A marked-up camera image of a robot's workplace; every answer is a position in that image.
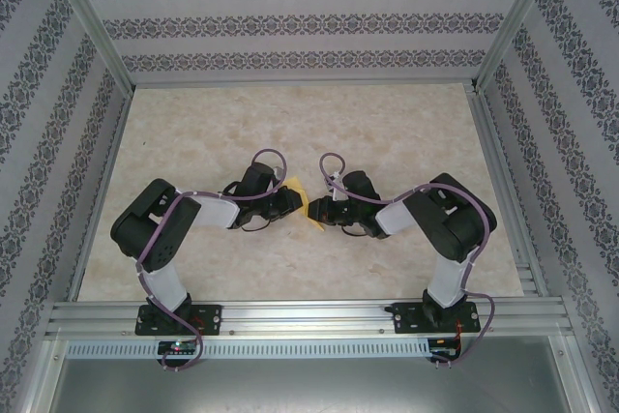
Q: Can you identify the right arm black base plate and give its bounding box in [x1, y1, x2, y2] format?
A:
[392, 301, 483, 336]

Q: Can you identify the yellow square paper sheet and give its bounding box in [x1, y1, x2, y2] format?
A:
[282, 175, 326, 233]

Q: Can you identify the grey metal sheet panel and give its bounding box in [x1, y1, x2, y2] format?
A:
[47, 357, 581, 413]

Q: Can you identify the aluminium side rail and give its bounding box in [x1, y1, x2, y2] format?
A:
[467, 86, 550, 298]
[67, 86, 135, 302]

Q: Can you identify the aluminium mounting rail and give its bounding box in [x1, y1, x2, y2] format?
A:
[45, 300, 575, 338]

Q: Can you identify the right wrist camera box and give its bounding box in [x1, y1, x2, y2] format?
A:
[330, 170, 346, 202]

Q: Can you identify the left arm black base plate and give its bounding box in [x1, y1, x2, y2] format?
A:
[134, 304, 224, 337]

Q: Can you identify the aluminium back rail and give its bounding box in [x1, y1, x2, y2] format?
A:
[129, 75, 479, 89]

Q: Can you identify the aluminium frame post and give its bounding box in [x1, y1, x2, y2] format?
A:
[38, 0, 136, 95]
[469, 0, 566, 95]

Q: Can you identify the slotted grey cable duct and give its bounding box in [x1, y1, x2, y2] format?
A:
[67, 339, 432, 359]

